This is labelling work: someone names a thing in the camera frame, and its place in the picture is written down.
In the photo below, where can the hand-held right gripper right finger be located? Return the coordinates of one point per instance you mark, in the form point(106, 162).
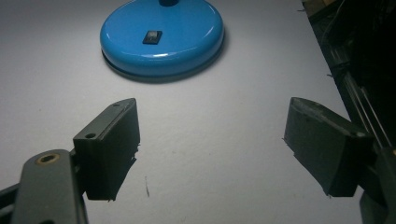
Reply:
point(323, 146)

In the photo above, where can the blue round lamp base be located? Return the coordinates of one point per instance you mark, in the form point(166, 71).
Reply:
point(162, 37)

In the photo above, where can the metal stand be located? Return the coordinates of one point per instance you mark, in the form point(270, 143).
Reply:
point(358, 77)

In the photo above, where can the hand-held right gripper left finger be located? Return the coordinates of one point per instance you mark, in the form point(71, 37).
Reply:
point(106, 149)

